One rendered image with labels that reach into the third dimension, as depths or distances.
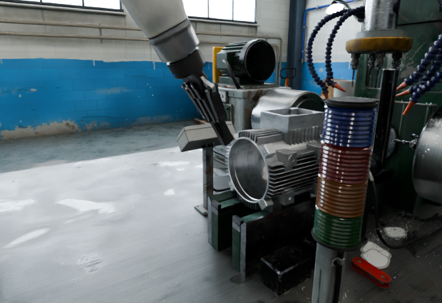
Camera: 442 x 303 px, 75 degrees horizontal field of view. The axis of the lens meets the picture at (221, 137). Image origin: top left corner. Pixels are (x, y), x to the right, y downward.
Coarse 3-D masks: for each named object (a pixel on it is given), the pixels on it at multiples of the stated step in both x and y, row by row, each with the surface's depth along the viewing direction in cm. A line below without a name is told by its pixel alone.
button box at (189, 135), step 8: (184, 128) 82; (192, 128) 84; (200, 128) 85; (208, 128) 86; (232, 128) 90; (184, 136) 83; (192, 136) 82; (200, 136) 84; (208, 136) 85; (216, 136) 86; (184, 144) 83; (192, 144) 83; (200, 144) 86; (216, 144) 91
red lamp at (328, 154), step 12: (324, 144) 36; (324, 156) 36; (336, 156) 34; (348, 156) 34; (360, 156) 34; (324, 168) 36; (336, 168) 35; (348, 168) 34; (360, 168) 34; (336, 180) 35; (348, 180) 34; (360, 180) 35
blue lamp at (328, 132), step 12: (324, 108) 36; (336, 108) 33; (372, 108) 35; (324, 120) 36; (336, 120) 34; (348, 120) 33; (360, 120) 32; (372, 120) 33; (324, 132) 36; (336, 132) 34; (348, 132) 33; (360, 132) 33; (372, 132) 34; (336, 144) 34; (348, 144) 33; (360, 144) 33; (372, 144) 34
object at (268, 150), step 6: (234, 138) 71; (318, 138) 71; (270, 144) 63; (264, 150) 62; (270, 150) 62; (264, 156) 62; (270, 156) 62; (264, 198) 65; (270, 198) 65; (264, 204) 64; (270, 204) 64
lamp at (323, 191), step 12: (324, 180) 36; (324, 192) 36; (336, 192) 35; (348, 192) 35; (360, 192) 35; (324, 204) 37; (336, 204) 35; (348, 204) 35; (360, 204) 35; (348, 216) 35
